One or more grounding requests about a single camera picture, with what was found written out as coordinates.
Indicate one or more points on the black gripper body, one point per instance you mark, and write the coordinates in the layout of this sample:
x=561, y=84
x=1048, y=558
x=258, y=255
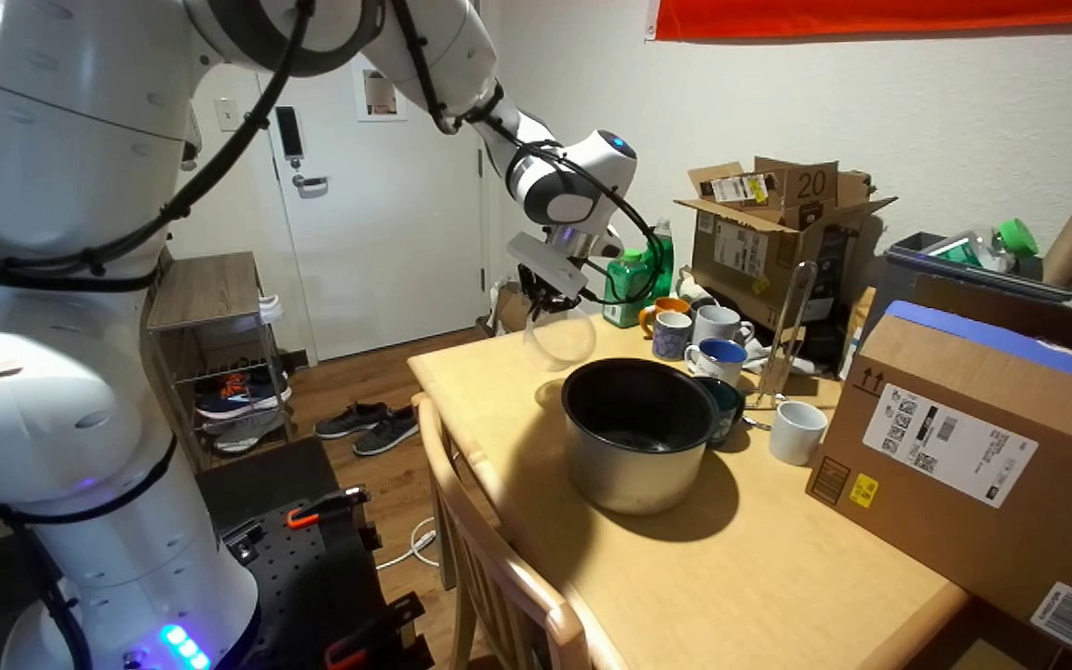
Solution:
x=540, y=295

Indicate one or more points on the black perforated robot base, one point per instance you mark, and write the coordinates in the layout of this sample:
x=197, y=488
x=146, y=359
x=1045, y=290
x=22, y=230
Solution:
x=309, y=550

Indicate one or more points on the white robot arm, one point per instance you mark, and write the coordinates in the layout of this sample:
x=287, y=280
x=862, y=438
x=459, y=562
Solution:
x=95, y=120

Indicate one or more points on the white metal pot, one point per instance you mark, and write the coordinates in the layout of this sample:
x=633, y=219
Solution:
x=633, y=433

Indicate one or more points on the brown paper bag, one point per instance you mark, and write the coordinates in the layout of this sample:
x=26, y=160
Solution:
x=510, y=310

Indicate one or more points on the green plastic container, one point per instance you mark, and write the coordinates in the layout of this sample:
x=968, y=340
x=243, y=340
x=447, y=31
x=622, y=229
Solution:
x=633, y=280

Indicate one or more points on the orange mug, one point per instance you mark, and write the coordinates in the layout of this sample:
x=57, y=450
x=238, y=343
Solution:
x=659, y=305

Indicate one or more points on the blue patterned mug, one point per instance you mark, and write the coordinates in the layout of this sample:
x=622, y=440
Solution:
x=672, y=332

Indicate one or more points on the white door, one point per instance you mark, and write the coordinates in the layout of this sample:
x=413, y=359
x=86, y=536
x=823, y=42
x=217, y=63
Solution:
x=366, y=230

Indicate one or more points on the white blue rimmed mug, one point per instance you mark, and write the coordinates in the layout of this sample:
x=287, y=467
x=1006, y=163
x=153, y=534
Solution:
x=717, y=359

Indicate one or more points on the dark shoe on floor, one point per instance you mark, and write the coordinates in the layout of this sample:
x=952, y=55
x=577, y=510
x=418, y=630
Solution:
x=375, y=425

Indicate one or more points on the open cardboard box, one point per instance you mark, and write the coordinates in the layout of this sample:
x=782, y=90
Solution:
x=767, y=217

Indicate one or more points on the portrait photo on door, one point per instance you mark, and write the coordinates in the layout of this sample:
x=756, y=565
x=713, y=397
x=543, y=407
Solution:
x=378, y=93

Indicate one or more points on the wooden chair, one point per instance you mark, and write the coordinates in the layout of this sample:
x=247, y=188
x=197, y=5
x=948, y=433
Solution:
x=500, y=595

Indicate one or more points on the small white cup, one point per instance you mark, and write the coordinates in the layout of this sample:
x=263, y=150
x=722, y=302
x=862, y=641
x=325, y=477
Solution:
x=794, y=428

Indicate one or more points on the wooden shoe shelf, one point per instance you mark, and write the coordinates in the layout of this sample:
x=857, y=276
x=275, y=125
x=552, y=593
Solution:
x=217, y=359

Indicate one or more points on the dark storage bin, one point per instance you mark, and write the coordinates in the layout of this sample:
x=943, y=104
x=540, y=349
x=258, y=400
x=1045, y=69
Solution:
x=903, y=269

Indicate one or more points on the large labelled cardboard box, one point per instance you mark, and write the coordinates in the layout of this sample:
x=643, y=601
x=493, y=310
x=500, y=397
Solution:
x=954, y=443

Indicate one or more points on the red wall banner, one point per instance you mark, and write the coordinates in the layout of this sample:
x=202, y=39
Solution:
x=846, y=19

